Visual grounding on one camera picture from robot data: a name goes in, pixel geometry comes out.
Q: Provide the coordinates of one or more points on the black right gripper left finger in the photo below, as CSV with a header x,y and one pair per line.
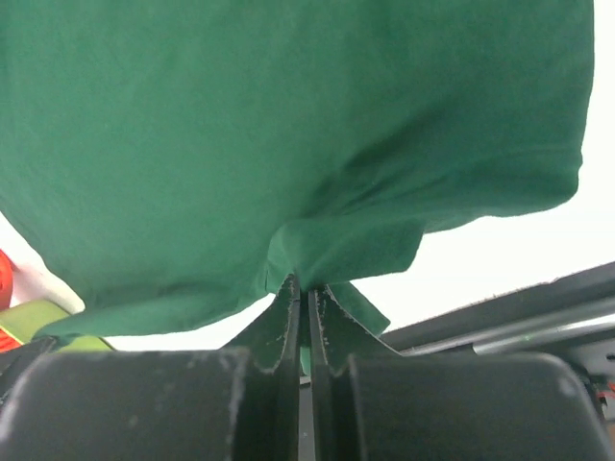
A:
x,y
267,422

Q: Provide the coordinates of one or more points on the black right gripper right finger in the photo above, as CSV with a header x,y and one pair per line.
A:
x,y
336,338

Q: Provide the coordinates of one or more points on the dark green t-shirt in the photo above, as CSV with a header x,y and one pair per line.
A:
x,y
174,161

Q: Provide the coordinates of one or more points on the lime green plastic basket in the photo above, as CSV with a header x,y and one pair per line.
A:
x,y
20,323

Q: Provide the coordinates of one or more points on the orange t-shirt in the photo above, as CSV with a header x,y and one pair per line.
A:
x,y
6,283

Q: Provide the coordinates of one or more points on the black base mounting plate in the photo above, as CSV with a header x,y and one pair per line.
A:
x,y
542,299

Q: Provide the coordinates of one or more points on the aluminium front rail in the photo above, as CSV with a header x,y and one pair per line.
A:
x,y
588,318

